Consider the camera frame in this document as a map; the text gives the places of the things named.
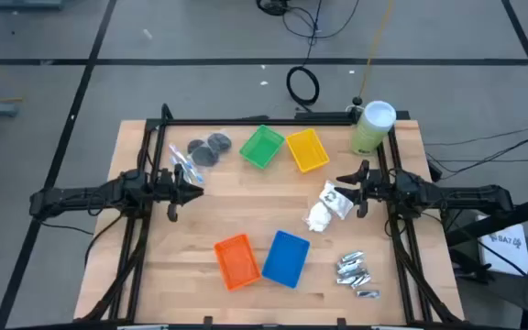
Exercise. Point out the black diagonal bar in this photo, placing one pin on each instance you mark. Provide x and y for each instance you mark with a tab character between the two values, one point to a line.
511	214

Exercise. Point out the black chair base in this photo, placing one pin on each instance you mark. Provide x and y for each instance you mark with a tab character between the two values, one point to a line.
472	270

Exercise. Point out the white printed box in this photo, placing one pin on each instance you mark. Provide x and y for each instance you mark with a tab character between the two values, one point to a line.
507	256

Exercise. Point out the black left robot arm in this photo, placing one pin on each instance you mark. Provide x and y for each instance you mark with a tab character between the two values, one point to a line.
85	194

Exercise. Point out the black aluminium table frame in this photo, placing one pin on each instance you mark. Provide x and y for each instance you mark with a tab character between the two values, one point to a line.
245	122

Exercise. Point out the blue plastic basket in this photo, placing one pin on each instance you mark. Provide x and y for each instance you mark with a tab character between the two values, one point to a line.
286	259

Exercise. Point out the white packet with dark print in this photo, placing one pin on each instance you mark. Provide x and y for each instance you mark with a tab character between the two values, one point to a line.
336	198

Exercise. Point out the green plastic basket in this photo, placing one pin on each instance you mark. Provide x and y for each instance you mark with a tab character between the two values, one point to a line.
261	146

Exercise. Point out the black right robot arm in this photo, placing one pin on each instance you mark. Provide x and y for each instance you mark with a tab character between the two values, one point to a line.
465	197

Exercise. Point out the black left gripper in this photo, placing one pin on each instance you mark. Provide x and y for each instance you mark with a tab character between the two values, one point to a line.
168	188

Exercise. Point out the orange plastic basket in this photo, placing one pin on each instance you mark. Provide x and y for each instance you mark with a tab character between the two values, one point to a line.
236	262

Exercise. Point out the green disinfecting wipes canister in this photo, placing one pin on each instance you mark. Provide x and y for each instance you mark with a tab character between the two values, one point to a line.
371	128

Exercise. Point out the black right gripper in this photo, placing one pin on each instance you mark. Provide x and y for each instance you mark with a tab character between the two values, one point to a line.
381	188

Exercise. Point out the yellow plastic basket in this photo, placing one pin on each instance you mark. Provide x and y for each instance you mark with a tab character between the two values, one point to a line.
307	150

